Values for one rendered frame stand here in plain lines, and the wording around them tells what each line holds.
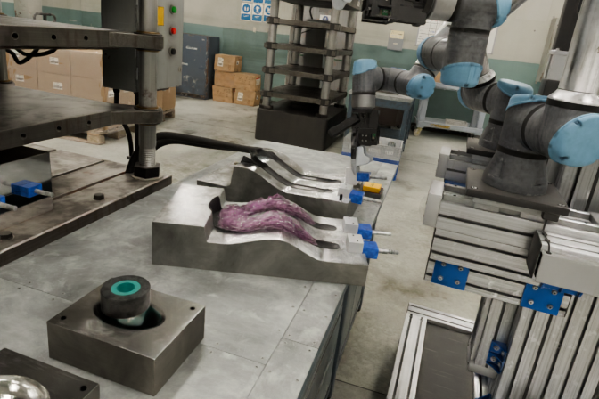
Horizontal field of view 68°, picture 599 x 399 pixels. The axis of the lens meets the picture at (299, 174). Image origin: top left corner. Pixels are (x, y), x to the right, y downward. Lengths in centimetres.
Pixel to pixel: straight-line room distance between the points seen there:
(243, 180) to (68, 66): 405
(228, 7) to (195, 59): 113
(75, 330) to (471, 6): 87
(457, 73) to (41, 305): 91
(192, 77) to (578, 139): 774
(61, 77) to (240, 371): 476
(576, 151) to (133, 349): 89
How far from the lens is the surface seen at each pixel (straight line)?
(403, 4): 90
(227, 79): 826
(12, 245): 129
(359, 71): 142
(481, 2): 93
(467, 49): 93
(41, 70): 549
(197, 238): 104
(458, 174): 168
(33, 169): 139
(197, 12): 895
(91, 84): 513
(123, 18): 180
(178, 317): 81
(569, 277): 115
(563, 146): 104
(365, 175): 144
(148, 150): 167
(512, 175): 118
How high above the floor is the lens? 135
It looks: 18 degrees down
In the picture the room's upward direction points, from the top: 7 degrees clockwise
